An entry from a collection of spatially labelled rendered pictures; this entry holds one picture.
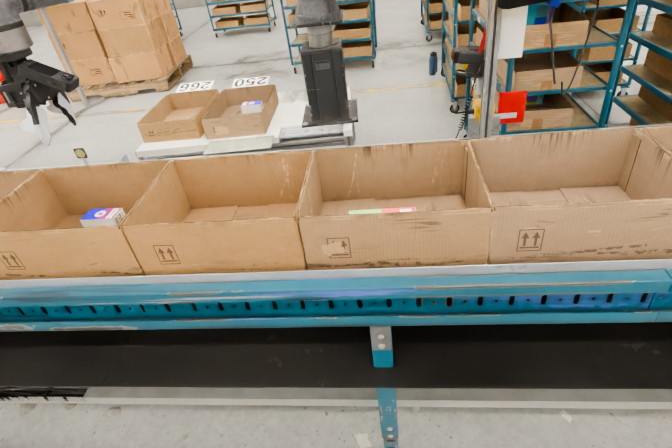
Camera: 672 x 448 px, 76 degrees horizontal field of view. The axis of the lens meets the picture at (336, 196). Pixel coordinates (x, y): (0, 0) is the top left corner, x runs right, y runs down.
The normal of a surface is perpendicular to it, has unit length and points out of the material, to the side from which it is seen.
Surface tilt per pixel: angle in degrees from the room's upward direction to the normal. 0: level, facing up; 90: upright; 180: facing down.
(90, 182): 90
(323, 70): 90
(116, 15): 90
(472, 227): 90
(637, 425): 0
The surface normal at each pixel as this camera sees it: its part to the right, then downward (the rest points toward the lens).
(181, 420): -0.12, -0.82
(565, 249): -0.07, 0.58
